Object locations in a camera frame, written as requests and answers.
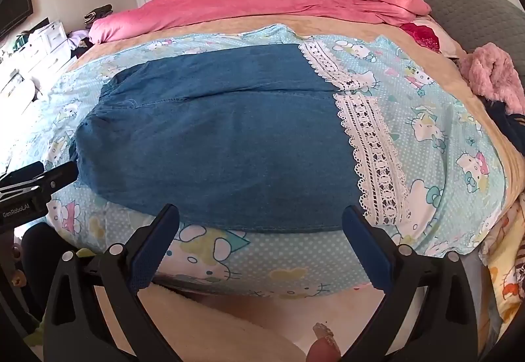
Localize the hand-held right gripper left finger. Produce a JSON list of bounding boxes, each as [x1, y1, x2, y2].
[[43, 204, 181, 362]]

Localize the red cloth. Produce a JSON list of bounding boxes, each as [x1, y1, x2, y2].
[[400, 21, 441, 55]]

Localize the white dresser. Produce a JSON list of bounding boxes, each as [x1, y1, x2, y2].
[[0, 19, 68, 102]]

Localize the pink duvet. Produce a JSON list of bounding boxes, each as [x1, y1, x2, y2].
[[88, 0, 431, 45]]

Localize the dark clothes pile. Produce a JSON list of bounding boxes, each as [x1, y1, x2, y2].
[[84, 4, 113, 25]]

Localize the blue denim pants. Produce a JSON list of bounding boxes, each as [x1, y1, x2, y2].
[[76, 44, 411, 233]]

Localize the person's right hand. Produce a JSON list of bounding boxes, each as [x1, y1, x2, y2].
[[305, 323, 343, 362]]

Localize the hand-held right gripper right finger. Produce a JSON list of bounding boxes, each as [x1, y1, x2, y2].
[[342, 205, 479, 362]]

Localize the dark navy garment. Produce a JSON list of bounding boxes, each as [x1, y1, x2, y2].
[[482, 97, 525, 155]]

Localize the orange printed blanket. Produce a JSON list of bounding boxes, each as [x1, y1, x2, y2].
[[480, 190, 525, 332]]

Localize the black wall television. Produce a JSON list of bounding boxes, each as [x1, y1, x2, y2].
[[0, 0, 33, 38]]

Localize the light blue cartoon printed sheet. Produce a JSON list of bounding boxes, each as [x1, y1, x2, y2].
[[8, 23, 509, 299]]

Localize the purple cloth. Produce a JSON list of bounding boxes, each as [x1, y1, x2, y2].
[[68, 30, 90, 52]]

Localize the grey quilted headboard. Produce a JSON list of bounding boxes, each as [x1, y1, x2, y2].
[[369, 0, 525, 71]]

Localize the pink fluffy garment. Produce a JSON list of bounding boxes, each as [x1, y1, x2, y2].
[[457, 43, 525, 114]]

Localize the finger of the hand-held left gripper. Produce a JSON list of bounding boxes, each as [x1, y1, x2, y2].
[[40, 161, 79, 199]]

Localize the beige bed blanket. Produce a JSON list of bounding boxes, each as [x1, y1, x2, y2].
[[72, 13, 525, 202]]

